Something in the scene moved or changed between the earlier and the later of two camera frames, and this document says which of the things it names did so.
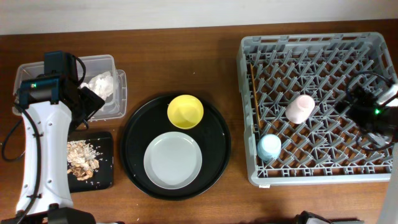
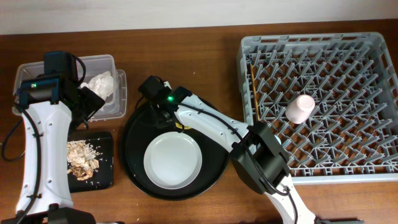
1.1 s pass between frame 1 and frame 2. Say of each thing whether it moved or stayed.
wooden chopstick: stayed
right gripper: moved
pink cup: stayed
